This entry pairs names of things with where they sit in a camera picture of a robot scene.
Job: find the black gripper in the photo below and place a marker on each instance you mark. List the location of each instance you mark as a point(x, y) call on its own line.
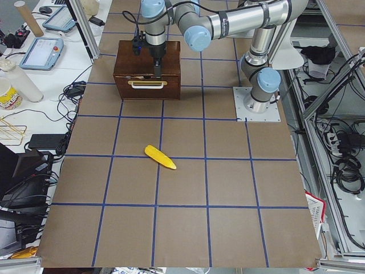
point(156, 51)

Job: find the wooden drawer with white handle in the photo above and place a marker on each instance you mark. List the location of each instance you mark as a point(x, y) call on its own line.
point(148, 87)

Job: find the yellow corn cob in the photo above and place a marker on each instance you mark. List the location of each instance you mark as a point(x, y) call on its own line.
point(159, 157)

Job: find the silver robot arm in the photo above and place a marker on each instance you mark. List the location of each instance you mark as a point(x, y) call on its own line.
point(262, 17)

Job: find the dark wooden drawer cabinet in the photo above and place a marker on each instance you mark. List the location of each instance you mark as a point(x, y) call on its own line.
point(128, 64)

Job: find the far blue teach pendant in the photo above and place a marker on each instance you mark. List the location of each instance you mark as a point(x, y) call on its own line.
point(60, 20)

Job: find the blue teach pendant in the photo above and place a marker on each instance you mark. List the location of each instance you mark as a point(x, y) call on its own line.
point(60, 20)
point(42, 54)

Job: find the near blue teach pendant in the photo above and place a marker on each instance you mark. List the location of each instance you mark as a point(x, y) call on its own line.
point(42, 54)

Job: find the white plastic chair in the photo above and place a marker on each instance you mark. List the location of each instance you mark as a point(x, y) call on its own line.
point(282, 55)

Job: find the black power adapter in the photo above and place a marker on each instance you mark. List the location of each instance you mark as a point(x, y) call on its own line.
point(45, 141)

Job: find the white plastic bottle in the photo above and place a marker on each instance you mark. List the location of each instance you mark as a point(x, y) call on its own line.
point(20, 81)

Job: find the yellow popcorn cup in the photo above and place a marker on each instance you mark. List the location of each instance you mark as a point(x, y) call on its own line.
point(10, 98)

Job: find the cardboard tube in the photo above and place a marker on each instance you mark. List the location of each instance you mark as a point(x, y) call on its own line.
point(26, 14)

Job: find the white plastic basket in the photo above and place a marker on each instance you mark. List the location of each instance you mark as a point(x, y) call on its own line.
point(317, 209)

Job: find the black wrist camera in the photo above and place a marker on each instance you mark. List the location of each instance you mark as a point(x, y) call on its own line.
point(138, 42)

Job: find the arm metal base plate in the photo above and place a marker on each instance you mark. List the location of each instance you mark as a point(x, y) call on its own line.
point(249, 110)

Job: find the gold wire rack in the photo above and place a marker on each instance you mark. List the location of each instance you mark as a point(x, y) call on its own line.
point(12, 135)

